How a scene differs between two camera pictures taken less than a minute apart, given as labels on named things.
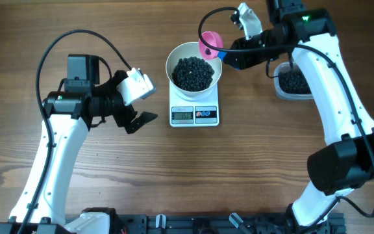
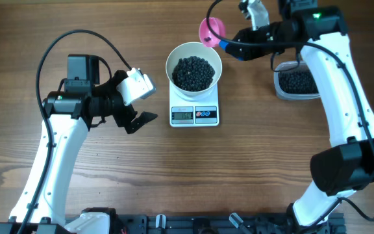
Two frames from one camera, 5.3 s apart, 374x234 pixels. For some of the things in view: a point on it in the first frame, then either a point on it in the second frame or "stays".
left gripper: (123, 119) stays
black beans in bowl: (192, 74) stays
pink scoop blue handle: (214, 41) to (217, 26)
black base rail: (171, 223) stays
